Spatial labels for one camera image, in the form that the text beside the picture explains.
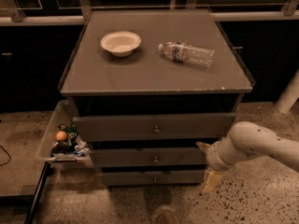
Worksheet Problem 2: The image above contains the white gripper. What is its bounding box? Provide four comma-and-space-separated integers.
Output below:
195, 141, 232, 194

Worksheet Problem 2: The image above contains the grey drawer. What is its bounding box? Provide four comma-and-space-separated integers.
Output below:
100, 170, 205, 186
90, 147, 207, 167
73, 113, 235, 142

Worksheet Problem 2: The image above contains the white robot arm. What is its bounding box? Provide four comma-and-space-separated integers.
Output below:
196, 121, 299, 194

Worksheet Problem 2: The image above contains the grey bottom drawer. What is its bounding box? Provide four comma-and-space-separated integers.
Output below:
100, 170, 205, 186

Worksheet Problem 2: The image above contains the grey top drawer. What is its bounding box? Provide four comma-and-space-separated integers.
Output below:
73, 113, 235, 142

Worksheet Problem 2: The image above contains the grey drawer cabinet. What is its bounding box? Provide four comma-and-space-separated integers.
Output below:
60, 10, 254, 174

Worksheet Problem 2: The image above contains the clear plastic water bottle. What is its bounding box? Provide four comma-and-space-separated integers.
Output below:
158, 42, 215, 68

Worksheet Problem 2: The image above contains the crumpled white blue wrapper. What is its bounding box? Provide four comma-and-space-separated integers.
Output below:
74, 136, 90, 157

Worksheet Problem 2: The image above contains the green snack bag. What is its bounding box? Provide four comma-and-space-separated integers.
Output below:
52, 124, 78, 154

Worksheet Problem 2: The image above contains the white paper bowl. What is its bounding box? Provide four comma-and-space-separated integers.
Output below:
100, 31, 141, 57

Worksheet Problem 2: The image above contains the clear plastic storage bin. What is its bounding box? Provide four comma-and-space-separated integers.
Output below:
37, 100, 93, 168

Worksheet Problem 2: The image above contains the orange ball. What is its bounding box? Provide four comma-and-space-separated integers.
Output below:
56, 131, 67, 141

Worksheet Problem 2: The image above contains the white metal railing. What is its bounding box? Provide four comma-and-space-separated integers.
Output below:
0, 0, 299, 24

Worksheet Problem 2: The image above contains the white post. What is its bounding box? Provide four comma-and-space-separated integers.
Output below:
275, 69, 299, 114

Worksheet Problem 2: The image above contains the black floor cable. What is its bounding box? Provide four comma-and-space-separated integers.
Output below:
0, 145, 11, 167

